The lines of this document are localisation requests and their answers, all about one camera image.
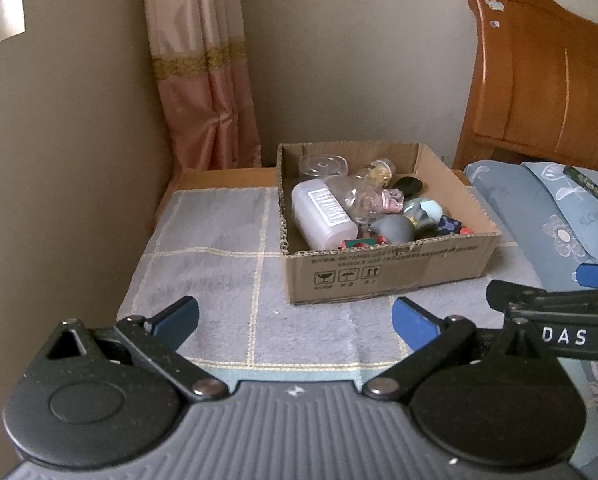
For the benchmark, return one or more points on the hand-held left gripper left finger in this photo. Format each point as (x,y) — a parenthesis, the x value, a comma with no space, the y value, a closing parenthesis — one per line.
(176,317)

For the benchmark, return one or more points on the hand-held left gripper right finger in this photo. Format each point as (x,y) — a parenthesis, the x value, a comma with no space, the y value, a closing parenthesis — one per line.
(416,322)

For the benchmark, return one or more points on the cardboard box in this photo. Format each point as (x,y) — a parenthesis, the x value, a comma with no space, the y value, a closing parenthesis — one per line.
(404,270)

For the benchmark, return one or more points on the pink clear jar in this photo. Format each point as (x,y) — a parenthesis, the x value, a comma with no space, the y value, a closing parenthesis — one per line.
(392,200)

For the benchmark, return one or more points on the grey checked towel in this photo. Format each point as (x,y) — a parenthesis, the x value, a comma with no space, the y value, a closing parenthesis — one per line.
(204,270)

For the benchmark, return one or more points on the blue floral pillow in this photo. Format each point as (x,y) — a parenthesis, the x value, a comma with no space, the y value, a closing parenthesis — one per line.
(529,210)

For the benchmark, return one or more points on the dark patterned hair clip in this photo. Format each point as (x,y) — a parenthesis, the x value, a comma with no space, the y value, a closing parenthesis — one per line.
(584,182)

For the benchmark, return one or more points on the grey rounded object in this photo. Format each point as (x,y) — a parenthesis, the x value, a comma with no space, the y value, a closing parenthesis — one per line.
(395,227)

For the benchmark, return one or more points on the light blue egg-shaped toy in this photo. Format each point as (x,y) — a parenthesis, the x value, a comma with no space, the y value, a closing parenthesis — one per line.
(426,210)

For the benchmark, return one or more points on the black oval object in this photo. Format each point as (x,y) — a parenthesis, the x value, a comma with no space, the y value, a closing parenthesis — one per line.
(409,186)

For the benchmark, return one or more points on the white plastic bottle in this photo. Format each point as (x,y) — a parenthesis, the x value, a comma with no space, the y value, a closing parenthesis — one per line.
(324,215)

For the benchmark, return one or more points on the small clear bottle gold cap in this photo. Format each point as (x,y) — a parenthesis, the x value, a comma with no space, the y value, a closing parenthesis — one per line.
(380,172)

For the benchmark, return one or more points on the clear plastic cup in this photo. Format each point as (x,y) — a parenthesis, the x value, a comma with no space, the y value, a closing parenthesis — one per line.
(324,165)

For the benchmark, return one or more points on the wooden headboard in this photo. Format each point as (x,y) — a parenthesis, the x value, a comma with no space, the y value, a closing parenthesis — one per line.
(539,75)

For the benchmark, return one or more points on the pink curtain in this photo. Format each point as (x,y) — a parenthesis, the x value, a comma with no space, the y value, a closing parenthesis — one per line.
(199,70)

